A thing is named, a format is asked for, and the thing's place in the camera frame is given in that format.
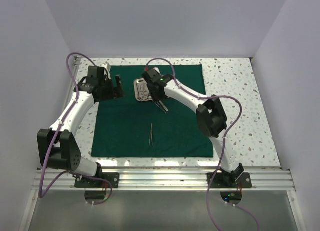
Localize stainless steel instrument tray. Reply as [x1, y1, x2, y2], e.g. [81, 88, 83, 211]
[133, 77, 176, 102]

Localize dark green surgical cloth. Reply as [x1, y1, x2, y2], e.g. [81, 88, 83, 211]
[91, 65, 214, 158]

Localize thin steel tweezers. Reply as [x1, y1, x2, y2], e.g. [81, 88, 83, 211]
[155, 101, 169, 114]
[149, 123, 153, 147]

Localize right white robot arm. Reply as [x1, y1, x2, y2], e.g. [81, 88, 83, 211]
[142, 68, 244, 188]

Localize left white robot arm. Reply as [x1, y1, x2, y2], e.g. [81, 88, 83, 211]
[37, 63, 125, 188]

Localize steel ring-handled scissors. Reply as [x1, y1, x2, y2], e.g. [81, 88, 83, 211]
[139, 83, 149, 102]

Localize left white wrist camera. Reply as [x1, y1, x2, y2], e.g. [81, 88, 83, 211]
[101, 63, 111, 73]

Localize aluminium front rail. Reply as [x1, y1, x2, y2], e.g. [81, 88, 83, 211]
[32, 167, 297, 192]

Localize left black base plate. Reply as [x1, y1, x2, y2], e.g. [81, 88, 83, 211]
[74, 172, 120, 189]

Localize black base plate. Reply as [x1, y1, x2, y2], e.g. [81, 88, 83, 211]
[74, 172, 120, 189]
[210, 172, 253, 189]

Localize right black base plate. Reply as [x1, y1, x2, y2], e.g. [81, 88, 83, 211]
[210, 172, 253, 189]

